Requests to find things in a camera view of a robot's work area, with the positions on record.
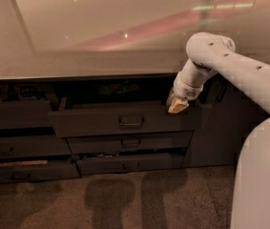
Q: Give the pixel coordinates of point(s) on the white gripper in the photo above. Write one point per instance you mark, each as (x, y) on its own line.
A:
(186, 91)

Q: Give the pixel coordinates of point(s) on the grey drawer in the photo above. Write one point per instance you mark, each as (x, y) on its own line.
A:
(124, 118)
(121, 143)
(125, 164)
(50, 171)
(33, 146)
(24, 114)

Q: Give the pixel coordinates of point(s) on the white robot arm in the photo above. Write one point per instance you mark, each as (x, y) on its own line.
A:
(209, 54)

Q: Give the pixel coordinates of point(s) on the dark items in left drawer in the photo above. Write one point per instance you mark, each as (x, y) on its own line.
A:
(20, 92)

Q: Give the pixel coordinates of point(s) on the grey cabinet door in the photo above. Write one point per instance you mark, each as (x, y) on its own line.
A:
(221, 118)

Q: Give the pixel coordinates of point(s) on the green snack bag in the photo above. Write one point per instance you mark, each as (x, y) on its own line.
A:
(117, 88)

